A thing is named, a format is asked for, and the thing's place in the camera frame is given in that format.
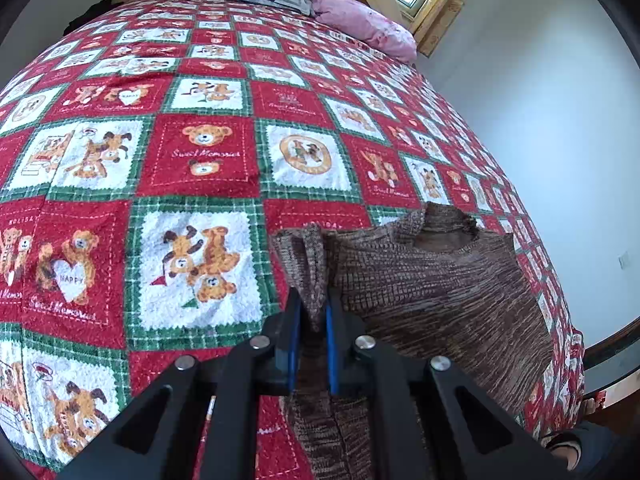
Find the red bear-print bed quilt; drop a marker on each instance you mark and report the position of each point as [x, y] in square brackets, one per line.
[200, 160]

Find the pink pillow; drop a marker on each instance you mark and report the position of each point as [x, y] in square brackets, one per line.
[360, 17]

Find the person's foot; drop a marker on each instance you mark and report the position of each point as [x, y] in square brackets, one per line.
[565, 455]

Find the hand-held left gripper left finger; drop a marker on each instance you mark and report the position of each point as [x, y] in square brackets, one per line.
[294, 345]

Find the dark cloth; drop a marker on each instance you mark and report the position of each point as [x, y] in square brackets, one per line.
[95, 10]

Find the yellow curtain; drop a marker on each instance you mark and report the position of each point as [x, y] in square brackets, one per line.
[445, 10]

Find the white wall socket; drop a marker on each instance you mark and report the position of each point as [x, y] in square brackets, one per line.
[624, 259]

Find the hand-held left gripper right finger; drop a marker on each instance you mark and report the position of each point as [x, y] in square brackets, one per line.
[331, 355]

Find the person's dark trouser leg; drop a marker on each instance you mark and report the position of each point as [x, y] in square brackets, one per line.
[597, 442]

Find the brown knit sweater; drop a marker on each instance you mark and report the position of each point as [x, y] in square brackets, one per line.
[450, 300]

